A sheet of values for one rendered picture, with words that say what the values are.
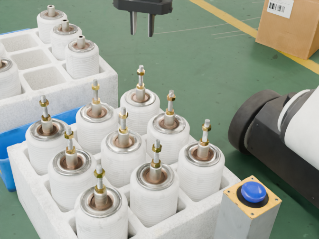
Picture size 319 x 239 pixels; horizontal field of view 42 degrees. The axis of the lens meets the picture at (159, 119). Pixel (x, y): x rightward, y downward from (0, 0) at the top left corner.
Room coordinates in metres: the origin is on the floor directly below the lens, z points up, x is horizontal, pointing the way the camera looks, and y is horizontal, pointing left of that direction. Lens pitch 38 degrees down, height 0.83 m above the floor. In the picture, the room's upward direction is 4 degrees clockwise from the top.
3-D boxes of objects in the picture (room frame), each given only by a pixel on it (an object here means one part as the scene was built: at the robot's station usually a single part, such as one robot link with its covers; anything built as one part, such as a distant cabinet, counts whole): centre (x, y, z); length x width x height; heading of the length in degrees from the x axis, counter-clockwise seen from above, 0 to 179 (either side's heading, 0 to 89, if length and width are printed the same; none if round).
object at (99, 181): (0.50, 0.10, 0.30); 0.01 x 0.01 x 0.08
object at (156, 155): (0.57, 0.00, 0.30); 0.01 x 0.01 x 0.08
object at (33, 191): (0.66, 0.07, 0.09); 0.39 x 0.39 x 0.18; 37
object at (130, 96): (0.83, 0.05, 0.25); 0.08 x 0.08 x 0.01
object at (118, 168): (0.66, 0.07, 0.16); 0.10 x 0.10 x 0.18
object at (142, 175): (0.57, 0.00, 0.25); 0.08 x 0.08 x 0.01
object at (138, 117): (0.83, 0.05, 0.16); 0.10 x 0.10 x 0.18
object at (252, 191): (0.48, -0.16, 0.32); 0.04 x 0.04 x 0.02
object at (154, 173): (0.57, 0.00, 0.26); 0.02 x 0.02 x 0.03
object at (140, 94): (0.83, 0.05, 0.26); 0.02 x 0.02 x 0.03
